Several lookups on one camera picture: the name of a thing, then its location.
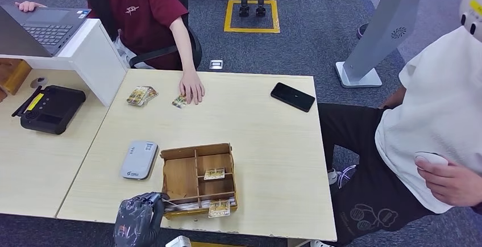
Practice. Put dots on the stack of patterned cards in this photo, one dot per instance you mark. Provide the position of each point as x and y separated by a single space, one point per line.
141 95

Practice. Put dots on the brown wooden box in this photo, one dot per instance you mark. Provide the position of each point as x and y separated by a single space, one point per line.
14 75

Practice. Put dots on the headset person's left hand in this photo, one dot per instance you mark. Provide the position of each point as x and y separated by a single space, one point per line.
455 185

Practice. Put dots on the yellow floor tape strip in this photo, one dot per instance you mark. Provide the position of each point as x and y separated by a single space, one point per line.
214 245

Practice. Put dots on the black smartphone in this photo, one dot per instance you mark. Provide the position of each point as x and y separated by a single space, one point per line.
292 97

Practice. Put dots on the dark shoe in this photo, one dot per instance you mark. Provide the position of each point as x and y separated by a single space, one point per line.
362 31

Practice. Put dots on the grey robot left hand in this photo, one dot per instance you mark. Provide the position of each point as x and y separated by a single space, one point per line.
135 219

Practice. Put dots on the white desk riser shelf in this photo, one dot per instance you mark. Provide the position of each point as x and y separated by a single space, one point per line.
94 57

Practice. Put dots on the headset person's right forearm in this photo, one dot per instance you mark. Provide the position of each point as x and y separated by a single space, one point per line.
393 98

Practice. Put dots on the round grey puck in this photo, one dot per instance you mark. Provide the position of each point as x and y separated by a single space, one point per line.
38 82

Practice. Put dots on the white VR controller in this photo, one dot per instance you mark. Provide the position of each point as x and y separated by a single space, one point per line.
431 158

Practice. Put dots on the black office chair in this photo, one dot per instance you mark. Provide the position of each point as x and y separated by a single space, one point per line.
194 49

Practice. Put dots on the wooden compartment box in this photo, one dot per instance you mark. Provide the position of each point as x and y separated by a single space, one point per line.
180 174

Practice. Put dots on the person's left hand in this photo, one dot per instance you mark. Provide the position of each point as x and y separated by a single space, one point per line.
192 87

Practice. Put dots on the white shoe with purple laces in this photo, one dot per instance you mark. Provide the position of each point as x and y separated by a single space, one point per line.
339 175

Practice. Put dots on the black console with yellow label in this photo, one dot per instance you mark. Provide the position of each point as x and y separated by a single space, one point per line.
54 110

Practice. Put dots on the grey laptop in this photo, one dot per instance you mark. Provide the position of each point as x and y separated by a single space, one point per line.
49 27

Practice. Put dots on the metal floor socket plate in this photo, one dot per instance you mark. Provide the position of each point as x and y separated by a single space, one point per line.
216 64

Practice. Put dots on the person's left forearm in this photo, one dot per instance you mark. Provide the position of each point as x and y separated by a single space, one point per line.
184 46

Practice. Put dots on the grey card reader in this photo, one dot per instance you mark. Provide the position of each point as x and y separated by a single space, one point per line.
138 160

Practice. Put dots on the white VR headset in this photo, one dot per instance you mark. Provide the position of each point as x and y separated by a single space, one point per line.
472 12

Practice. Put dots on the white clog shoe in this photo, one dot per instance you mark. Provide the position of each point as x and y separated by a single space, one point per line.
321 244

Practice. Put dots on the row of white key cards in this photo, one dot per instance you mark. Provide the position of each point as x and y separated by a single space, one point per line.
195 204

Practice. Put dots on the yellow patterned ID card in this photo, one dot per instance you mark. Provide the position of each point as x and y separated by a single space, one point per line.
179 101

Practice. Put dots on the person with VR headset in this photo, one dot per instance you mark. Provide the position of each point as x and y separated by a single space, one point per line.
414 132

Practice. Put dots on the grey pillar stand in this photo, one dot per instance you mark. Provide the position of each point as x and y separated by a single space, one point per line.
380 31

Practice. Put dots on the person's right hand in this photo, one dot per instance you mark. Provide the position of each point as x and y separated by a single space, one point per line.
30 6

